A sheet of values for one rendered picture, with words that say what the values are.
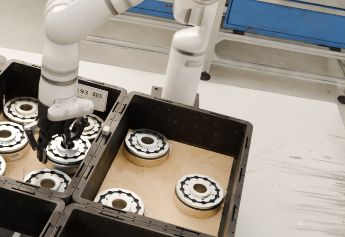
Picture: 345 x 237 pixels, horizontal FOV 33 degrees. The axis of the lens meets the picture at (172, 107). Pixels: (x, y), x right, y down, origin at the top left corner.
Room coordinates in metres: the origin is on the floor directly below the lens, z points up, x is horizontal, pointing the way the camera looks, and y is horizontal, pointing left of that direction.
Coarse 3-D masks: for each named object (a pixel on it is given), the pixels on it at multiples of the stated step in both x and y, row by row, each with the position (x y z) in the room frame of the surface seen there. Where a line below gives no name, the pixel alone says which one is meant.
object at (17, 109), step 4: (20, 104) 1.09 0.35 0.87; (24, 104) 1.09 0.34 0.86; (28, 104) 1.10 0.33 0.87; (32, 104) 1.10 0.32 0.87; (16, 108) 1.07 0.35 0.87; (32, 108) 1.08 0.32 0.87; (36, 108) 1.09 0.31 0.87; (20, 112) 1.06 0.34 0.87; (24, 112) 1.06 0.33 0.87; (28, 112) 1.06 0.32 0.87; (32, 112) 1.07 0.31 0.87
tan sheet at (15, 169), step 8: (0, 120) 1.06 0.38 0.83; (32, 152) 0.97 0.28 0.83; (16, 160) 0.94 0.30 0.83; (24, 160) 0.94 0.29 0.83; (32, 160) 0.95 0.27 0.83; (8, 168) 0.91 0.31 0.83; (16, 168) 0.91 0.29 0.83; (32, 168) 0.92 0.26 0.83; (40, 168) 0.93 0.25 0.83; (48, 168) 0.93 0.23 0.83; (8, 176) 0.88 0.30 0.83; (16, 176) 0.89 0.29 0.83; (72, 176) 0.92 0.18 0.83
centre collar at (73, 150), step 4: (60, 140) 0.96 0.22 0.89; (56, 144) 0.95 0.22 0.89; (60, 144) 0.95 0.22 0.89; (76, 144) 0.96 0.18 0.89; (56, 148) 0.94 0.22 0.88; (60, 148) 0.94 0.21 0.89; (72, 148) 0.95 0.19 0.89; (76, 148) 0.95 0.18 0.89; (64, 152) 0.93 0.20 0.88; (68, 152) 0.93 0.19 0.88; (72, 152) 0.94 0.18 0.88
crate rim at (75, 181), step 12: (12, 60) 1.17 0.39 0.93; (0, 72) 1.11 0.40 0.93; (96, 84) 1.14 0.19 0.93; (108, 84) 1.15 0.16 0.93; (120, 96) 1.11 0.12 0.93; (108, 120) 1.01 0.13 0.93; (96, 144) 0.92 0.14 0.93; (84, 168) 0.84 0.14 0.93; (0, 180) 0.77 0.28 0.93; (12, 180) 0.77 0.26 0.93; (72, 180) 0.80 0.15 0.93; (48, 192) 0.76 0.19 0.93; (60, 192) 0.77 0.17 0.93; (72, 192) 0.77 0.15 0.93
